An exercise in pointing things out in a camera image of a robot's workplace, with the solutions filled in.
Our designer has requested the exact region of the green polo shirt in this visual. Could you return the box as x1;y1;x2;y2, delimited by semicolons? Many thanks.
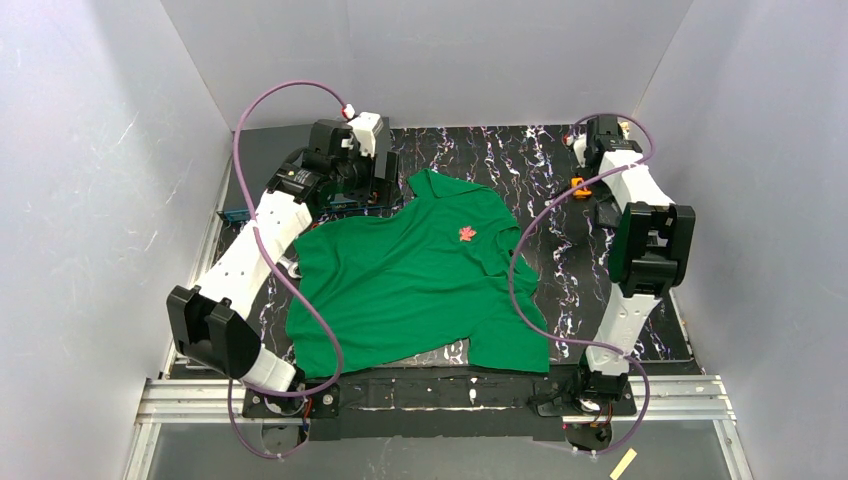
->
285;170;550;378

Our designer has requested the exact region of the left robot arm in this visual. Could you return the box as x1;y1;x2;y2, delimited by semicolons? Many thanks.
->
166;112;397;397

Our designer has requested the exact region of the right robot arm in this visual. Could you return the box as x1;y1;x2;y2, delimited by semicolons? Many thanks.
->
570;113;696;378

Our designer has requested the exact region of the silver wrench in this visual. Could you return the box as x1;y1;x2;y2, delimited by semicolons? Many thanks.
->
279;258;302;279

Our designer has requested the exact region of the orange white toy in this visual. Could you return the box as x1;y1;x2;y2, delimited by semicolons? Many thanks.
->
570;177;592;200

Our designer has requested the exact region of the yellow tape strip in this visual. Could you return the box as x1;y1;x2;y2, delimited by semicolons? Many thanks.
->
609;448;638;480

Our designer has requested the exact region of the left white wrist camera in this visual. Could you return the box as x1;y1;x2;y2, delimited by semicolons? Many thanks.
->
341;104;385;158

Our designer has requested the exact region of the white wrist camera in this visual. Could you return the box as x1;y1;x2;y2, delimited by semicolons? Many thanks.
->
341;104;385;158
564;133;587;167

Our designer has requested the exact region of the grey network switch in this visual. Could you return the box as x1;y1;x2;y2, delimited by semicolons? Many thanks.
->
218;124;312;223

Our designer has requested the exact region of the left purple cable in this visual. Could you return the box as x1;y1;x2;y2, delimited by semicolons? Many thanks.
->
226;80;352;461

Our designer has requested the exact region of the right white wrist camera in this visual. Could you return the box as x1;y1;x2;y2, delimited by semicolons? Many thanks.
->
564;133;587;167

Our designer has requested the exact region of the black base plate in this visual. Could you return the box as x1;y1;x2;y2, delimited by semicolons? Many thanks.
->
238;364;605;441

